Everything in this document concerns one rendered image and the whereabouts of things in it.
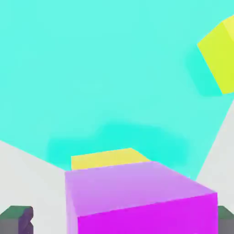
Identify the large cyan box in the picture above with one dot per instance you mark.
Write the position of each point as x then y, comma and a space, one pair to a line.
95, 73

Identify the small magenta cube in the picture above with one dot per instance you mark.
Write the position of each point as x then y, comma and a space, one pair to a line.
139, 197

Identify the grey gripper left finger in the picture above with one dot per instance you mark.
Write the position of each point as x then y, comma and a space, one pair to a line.
11, 221

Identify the small yellow cube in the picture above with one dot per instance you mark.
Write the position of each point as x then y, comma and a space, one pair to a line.
107, 159
219, 58

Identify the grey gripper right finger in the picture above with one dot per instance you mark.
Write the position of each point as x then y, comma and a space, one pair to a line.
225, 223

